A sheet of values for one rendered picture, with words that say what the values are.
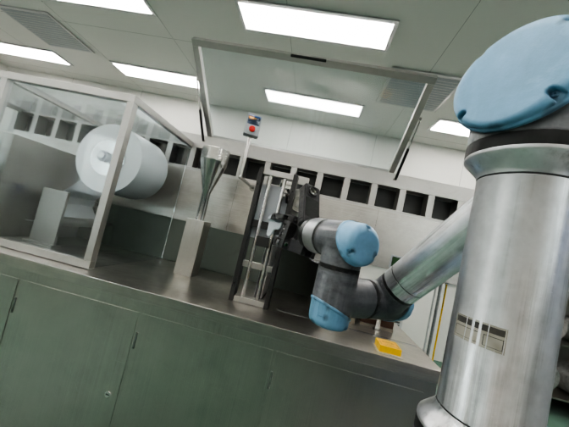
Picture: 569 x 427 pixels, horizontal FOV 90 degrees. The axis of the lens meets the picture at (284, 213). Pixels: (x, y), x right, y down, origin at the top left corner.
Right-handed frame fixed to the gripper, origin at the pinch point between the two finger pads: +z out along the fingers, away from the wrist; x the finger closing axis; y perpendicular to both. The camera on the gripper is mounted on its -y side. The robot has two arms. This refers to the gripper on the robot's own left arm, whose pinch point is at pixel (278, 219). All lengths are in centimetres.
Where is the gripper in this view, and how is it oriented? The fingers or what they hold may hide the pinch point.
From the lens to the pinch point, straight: 79.0
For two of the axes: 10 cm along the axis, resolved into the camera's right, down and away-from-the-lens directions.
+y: -3.4, 9.3, -1.3
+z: -4.6, -0.5, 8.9
